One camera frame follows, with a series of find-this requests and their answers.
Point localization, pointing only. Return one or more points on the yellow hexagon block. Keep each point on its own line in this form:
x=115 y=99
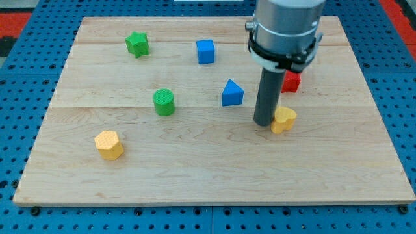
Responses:
x=109 y=146

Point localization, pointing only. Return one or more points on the green cylinder block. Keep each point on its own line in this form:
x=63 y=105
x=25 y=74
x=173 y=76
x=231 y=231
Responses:
x=163 y=100

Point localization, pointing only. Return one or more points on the blue triangle block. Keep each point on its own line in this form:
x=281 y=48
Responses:
x=232 y=94

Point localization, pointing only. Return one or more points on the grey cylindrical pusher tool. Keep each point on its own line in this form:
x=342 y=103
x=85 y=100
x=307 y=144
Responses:
x=267 y=97

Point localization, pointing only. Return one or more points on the wooden board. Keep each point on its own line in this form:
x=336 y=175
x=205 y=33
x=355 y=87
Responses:
x=337 y=153

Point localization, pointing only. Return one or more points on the red block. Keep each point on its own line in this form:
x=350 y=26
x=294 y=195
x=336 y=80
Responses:
x=291 y=82

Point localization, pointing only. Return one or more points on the yellow heart block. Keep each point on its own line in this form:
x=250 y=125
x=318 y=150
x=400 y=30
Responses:
x=284 y=119

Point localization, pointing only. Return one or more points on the green star block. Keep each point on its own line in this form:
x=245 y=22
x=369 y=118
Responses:
x=137 y=44

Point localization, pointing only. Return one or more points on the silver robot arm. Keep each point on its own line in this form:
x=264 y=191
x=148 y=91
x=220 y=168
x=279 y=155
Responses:
x=283 y=33

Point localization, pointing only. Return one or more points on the blue cube block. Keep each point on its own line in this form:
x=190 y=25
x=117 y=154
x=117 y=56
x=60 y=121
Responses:
x=205 y=51

